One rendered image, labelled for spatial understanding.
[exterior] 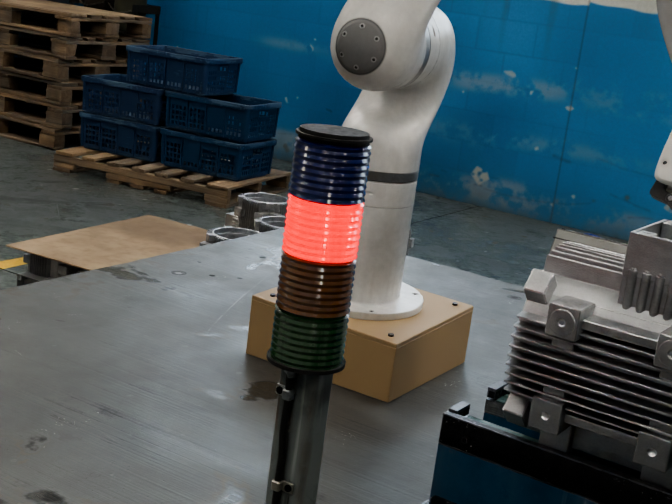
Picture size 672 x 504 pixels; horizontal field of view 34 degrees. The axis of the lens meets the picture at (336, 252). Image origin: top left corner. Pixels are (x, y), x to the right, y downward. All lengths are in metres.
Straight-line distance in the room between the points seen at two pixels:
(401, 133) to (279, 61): 6.48
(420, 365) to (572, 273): 0.50
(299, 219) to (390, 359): 0.63
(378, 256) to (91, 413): 0.45
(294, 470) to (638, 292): 0.35
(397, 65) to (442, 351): 0.42
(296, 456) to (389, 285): 0.66
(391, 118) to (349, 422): 0.42
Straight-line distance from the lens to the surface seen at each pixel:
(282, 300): 0.85
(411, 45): 1.41
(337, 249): 0.83
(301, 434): 0.89
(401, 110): 1.52
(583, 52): 6.92
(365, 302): 1.52
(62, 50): 7.36
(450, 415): 1.10
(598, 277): 1.04
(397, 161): 1.48
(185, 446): 1.26
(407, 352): 1.46
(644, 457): 1.00
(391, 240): 1.51
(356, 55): 1.41
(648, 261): 1.01
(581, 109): 6.92
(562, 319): 0.99
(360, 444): 1.32
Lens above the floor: 1.33
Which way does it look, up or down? 14 degrees down
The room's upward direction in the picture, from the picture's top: 7 degrees clockwise
